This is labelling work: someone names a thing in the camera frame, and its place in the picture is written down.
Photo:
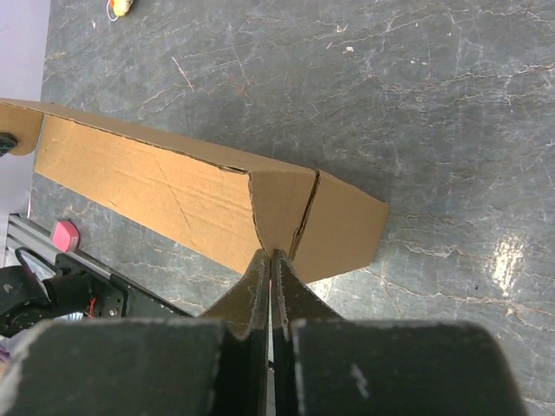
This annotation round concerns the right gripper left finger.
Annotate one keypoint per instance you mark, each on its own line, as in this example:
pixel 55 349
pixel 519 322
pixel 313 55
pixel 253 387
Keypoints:
pixel 214 364

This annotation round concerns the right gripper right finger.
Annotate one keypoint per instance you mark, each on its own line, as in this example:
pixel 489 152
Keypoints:
pixel 328 365

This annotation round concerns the flower plush keychain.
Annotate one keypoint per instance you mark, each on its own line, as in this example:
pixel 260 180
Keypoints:
pixel 118 8

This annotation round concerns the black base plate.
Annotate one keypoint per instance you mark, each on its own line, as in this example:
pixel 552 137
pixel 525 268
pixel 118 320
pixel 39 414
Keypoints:
pixel 113 295

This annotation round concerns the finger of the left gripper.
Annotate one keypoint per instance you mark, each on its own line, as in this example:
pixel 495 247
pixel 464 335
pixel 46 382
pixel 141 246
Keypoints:
pixel 7 143

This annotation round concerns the brown cardboard box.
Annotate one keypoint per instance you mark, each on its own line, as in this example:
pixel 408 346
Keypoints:
pixel 218 201

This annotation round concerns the pink eraser block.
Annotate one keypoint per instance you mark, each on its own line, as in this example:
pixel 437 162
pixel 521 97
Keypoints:
pixel 65 236

